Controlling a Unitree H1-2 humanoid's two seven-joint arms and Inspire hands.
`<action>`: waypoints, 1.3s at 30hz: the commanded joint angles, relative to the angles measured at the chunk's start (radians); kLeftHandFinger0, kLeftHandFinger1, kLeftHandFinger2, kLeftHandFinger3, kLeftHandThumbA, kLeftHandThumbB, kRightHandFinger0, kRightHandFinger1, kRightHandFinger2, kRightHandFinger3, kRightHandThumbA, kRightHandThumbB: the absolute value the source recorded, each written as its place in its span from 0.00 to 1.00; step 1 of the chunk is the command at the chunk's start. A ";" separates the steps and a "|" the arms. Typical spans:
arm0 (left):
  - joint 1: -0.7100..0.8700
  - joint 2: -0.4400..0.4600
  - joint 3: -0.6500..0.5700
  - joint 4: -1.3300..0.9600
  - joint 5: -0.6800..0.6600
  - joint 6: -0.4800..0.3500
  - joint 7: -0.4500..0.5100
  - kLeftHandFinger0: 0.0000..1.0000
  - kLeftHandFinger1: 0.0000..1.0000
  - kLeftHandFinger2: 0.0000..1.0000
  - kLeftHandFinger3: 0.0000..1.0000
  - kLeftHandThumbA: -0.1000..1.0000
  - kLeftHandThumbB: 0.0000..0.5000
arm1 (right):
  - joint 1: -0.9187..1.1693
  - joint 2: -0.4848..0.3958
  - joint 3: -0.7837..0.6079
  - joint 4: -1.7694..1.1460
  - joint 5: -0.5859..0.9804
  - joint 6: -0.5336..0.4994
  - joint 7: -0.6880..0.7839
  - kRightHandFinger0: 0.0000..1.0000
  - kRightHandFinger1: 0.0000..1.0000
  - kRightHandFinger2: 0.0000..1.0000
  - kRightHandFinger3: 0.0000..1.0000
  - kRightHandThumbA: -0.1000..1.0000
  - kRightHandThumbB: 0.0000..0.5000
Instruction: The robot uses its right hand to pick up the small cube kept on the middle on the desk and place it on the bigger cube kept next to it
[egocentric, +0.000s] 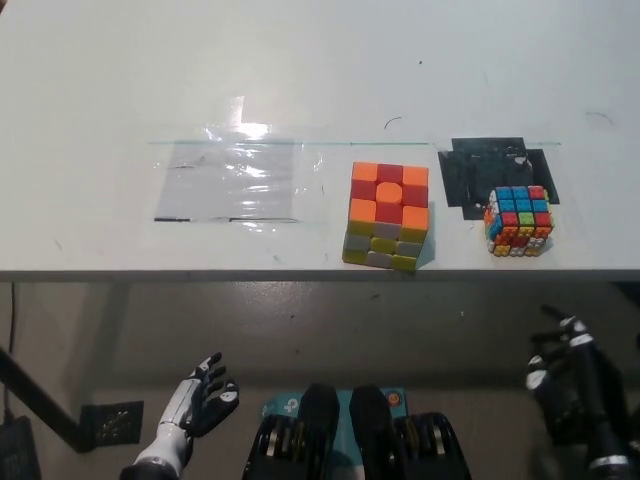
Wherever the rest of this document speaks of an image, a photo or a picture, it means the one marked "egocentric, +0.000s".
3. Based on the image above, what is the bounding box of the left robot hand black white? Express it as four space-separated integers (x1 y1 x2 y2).
157 352 240 439

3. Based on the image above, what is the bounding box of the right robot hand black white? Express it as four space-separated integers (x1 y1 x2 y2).
524 304 630 459

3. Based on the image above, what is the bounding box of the small studded multicolour puzzle cube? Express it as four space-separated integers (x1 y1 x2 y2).
482 184 557 259

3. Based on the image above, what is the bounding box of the large orange yellow puzzle cube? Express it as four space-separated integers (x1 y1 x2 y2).
341 160 432 274

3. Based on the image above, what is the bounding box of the black floor plate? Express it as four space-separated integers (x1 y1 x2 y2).
543 399 591 446
79 399 145 447

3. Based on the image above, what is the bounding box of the black diagonal table leg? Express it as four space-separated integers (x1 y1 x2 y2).
0 344 96 454

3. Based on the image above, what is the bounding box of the black box on floor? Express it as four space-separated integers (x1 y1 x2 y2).
0 414 41 480

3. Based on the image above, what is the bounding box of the clear plastic sheet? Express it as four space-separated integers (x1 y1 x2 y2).
149 94 326 234

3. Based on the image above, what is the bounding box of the black tape square marking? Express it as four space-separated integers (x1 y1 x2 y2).
437 137 561 222

